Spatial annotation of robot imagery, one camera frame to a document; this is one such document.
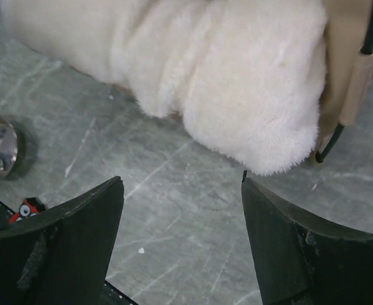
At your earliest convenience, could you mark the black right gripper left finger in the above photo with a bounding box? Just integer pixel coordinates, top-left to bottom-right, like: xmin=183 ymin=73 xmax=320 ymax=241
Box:
xmin=0 ymin=176 xmax=125 ymax=305

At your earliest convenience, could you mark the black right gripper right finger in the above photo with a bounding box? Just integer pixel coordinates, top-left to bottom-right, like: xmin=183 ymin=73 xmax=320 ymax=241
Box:
xmin=241 ymin=176 xmax=373 ymax=304

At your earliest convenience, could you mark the white fluffy pillow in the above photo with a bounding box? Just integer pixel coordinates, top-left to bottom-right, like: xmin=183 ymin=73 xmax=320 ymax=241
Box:
xmin=0 ymin=0 xmax=328 ymax=175

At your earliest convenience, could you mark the tan and black pet tent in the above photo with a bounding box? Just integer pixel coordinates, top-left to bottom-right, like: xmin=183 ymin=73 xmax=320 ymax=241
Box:
xmin=308 ymin=0 xmax=373 ymax=169

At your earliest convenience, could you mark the black tent pole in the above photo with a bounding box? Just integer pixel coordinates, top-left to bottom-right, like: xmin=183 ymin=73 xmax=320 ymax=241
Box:
xmin=315 ymin=0 xmax=373 ymax=165

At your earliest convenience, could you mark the red owl tag seven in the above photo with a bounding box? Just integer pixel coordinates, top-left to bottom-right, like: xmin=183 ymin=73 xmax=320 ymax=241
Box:
xmin=8 ymin=198 xmax=47 ymax=224

